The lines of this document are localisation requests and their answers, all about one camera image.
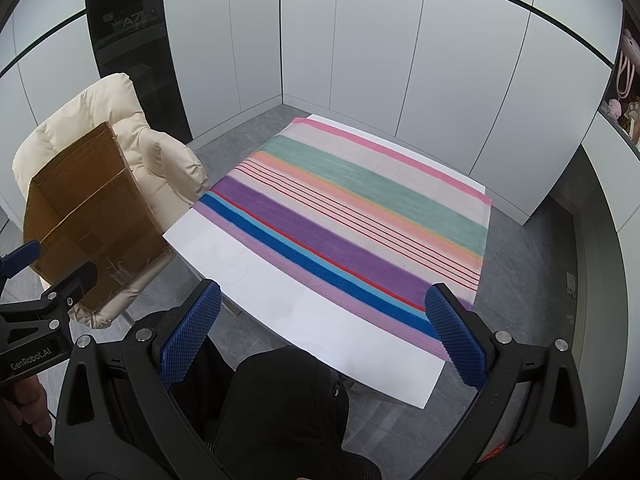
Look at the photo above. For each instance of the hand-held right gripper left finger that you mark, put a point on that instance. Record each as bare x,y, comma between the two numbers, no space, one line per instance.
192,335

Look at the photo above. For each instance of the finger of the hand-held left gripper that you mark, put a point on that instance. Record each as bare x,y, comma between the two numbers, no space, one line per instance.
22,255
70,285

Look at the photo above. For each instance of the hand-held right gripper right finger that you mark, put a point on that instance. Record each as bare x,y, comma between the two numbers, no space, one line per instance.
457,340

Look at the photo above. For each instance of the brown cardboard box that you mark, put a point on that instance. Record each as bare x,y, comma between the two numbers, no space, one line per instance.
100,220

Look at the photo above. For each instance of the person's left hand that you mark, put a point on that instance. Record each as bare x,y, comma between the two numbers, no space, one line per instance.
32,405

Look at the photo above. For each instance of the cream padded armchair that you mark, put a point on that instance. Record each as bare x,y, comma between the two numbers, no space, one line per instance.
160,155

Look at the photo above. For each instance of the striped colourful cloth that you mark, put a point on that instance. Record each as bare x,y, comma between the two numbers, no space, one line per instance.
350,200

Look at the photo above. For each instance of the white curved cabinet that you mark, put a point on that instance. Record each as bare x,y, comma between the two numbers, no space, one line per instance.
610,185

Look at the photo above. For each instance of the tall black cabinet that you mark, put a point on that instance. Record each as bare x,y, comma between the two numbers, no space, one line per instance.
130,35

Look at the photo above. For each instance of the pink plush toy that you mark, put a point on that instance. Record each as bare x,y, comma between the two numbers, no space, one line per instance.
615,109

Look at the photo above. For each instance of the brown patterned item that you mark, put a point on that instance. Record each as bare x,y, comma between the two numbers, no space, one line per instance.
632,117

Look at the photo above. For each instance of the white wall socket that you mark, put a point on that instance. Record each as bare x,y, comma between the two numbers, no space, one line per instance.
570,282

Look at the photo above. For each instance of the dark wall shelf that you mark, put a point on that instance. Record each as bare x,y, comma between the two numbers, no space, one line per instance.
620,125

